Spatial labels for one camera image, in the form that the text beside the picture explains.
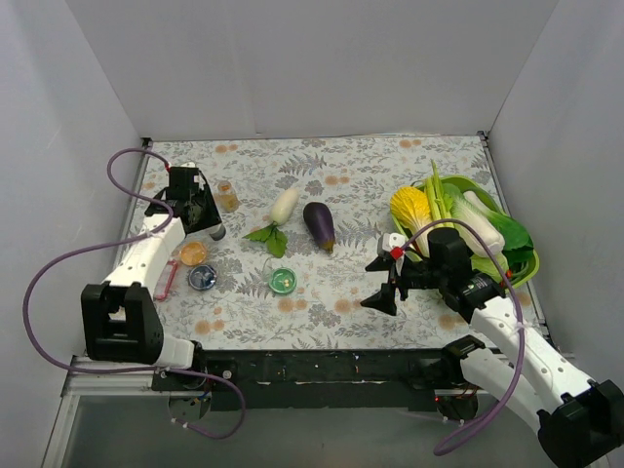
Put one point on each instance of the dark blue round pill container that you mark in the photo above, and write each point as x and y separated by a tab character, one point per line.
201	277

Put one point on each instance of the green round pill container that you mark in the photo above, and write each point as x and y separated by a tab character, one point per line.
282	281

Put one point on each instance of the orange round pill container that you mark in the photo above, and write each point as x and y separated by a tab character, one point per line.
193	253

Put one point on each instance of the white eggplant toy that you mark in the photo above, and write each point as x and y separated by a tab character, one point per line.
283	207

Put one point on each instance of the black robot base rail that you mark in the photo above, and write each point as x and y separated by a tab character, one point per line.
411	379

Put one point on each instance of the purple eggplant toy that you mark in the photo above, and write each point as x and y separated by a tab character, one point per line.
318	219

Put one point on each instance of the round green cabbage toy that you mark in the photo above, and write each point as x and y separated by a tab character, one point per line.
485	265

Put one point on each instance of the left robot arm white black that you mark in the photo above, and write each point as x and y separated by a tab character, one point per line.
120	320

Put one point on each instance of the floral patterned table mat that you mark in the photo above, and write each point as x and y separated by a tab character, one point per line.
355	177

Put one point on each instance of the green celery stalk toy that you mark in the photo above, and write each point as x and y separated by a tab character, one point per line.
444	198

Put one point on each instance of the aluminium frame rail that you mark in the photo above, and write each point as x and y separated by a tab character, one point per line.
78	385

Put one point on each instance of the white vitamin B bottle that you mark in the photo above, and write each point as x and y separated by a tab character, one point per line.
217	232

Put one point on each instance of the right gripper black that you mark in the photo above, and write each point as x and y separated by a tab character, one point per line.
395	278

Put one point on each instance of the green leafy vegetable toy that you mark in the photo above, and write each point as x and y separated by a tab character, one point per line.
518	247

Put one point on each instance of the yellow napa cabbage toy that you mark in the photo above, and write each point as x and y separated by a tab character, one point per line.
410	207

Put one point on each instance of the green plastic basket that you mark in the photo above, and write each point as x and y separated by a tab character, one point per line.
518	274

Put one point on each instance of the pink rectangular pill box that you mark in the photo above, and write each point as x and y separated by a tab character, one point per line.
165	281

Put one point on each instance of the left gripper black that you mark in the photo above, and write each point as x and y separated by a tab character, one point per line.
206	214

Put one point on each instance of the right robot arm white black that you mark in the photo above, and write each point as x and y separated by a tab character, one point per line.
577	420

